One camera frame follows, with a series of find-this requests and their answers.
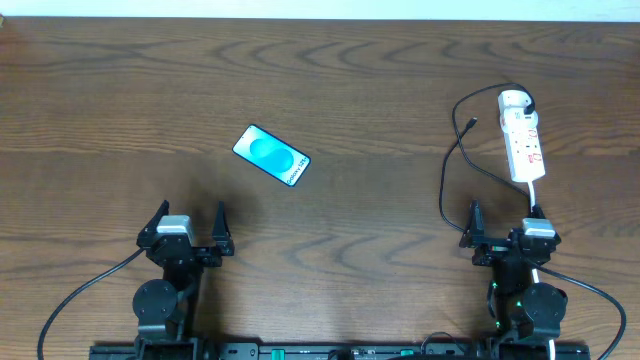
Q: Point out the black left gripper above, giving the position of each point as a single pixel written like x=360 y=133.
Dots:
x=187 y=251

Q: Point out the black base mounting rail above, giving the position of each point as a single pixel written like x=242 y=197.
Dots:
x=252 y=351

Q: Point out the white charger plug adapter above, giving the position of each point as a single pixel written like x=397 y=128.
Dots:
x=516 y=104

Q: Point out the blue Galaxy smartphone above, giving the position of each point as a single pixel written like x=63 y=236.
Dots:
x=272 y=155

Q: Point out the white power strip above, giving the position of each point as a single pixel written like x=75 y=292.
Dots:
x=522 y=143

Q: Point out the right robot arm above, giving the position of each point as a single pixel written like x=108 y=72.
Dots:
x=528 y=311

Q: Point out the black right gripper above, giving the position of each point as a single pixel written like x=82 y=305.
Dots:
x=507 y=248

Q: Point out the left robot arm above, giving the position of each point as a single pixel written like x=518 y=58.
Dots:
x=166 y=307

